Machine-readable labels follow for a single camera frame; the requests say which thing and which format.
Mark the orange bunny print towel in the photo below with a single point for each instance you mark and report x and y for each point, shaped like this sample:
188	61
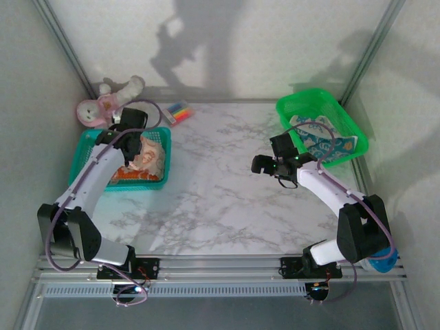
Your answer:
149	154

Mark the orange flower print towel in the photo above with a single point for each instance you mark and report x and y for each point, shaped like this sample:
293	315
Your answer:
137	176

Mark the blue bunny print towel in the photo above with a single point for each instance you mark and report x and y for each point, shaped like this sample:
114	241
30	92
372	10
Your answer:
313	137

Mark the green plastic mesh basket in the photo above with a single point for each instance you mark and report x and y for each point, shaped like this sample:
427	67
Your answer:
309	103

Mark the right arm base electronics board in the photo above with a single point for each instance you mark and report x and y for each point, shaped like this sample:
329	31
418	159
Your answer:
318	292

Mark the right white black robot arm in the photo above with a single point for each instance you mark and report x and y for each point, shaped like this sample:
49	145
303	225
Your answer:
319	182

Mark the left arm base electronics board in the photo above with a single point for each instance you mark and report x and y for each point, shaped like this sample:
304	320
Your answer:
125	292

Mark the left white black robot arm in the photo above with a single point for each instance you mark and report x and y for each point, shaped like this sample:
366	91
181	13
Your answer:
93	175

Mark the teal plastic mesh basket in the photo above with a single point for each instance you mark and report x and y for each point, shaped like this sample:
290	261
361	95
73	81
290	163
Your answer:
82	161

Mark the white pink plush toy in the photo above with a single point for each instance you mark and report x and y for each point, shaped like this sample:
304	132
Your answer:
91	111

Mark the pack of coloured markers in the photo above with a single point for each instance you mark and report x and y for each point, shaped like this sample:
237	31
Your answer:
180	111

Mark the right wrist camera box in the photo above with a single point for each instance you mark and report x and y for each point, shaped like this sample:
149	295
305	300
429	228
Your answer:
283	146

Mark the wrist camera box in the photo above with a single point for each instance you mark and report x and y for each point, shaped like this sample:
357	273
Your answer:
283	146
132	118

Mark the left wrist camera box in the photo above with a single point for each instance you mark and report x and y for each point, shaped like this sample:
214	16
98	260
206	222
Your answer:
132	118

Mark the aluminium table side rail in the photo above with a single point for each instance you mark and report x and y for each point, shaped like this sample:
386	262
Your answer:
360	178

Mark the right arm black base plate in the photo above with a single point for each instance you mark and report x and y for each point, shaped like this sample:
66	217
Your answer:
290	268

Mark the aluminium mounting rail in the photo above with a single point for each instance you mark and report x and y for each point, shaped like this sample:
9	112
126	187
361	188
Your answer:
223	268

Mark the aluminium frame post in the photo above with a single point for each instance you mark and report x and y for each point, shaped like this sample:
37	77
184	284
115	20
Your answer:
369	51
66	48

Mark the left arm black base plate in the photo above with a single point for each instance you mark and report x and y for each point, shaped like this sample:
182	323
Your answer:
151	268

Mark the aluminium frame leg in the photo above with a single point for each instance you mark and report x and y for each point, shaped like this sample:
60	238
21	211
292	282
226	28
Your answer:
27	306
409	306

